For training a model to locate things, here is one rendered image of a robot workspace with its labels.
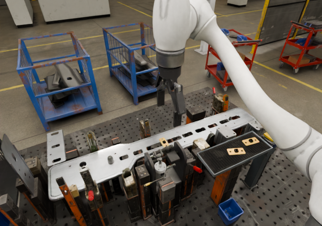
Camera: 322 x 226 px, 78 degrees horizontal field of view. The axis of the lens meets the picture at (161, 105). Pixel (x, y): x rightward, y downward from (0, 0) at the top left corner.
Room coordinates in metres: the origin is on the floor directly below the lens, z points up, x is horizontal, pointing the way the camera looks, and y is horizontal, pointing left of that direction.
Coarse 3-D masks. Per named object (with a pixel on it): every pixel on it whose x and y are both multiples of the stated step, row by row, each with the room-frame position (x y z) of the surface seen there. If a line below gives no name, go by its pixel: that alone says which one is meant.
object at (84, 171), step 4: (80, 164) 0.54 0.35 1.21; (84, 164) 0.55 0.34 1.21; (80, 168) 0.52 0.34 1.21; (84, 168) 0.53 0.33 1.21; (88, 168) 0.53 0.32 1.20; (80, 172) 0.50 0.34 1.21; (84, 172) 0.51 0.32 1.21; (88, 172) 0.52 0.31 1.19; (84, 176) 0.50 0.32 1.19; (88, 176) 0.52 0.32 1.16; (84, 180) 0.52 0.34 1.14; (88, 180) 0.52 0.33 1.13; (92, 180) 0.54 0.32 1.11; (88, 184) 0.53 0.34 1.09; (92, 184) 0.53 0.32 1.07; (88, 188) 0.53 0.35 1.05
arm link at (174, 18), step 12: (156, 0) 0.58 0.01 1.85; (168, 0) 0.55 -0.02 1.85; (180, 0) 0.56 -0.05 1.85; (156, 12) 0.57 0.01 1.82; (168, 12) 0.55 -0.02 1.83; (180, 12) 0.55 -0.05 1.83; (192, 12) 0.60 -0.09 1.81; (156, 24) 0.56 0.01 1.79; (168, 24) 0.54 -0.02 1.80; (180, 24) 0.55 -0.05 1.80; (192, 24) 0.60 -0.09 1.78; (156, 36) 0.56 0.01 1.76; (168, 36) 0.54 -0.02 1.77; (180, 36) 0.55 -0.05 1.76; (168, 48) 0.55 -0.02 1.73; (180, 48) 0.56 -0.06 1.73
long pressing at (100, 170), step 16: (224, 112) 1.18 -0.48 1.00; (240, 112) 1.18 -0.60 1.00; (176, 128) 1.00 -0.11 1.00; (192, 128) 1.00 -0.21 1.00; (208, 128) 1.00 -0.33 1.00; (128, 144) 0.86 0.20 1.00; (144, 144) 0.85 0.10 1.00; (192, 144) 0.85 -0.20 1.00; (80, 160) 0.73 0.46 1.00; (96, 160) 0.73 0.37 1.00; (128, 160) 0.73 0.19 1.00; (48, 176) 0.63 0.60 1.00; (64, 176) 0.63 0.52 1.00; (80, 176) 0.63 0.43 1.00; (96, 176) 0.63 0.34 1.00; (112, 176) 0.62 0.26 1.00; (48, 192) 0.54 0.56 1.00
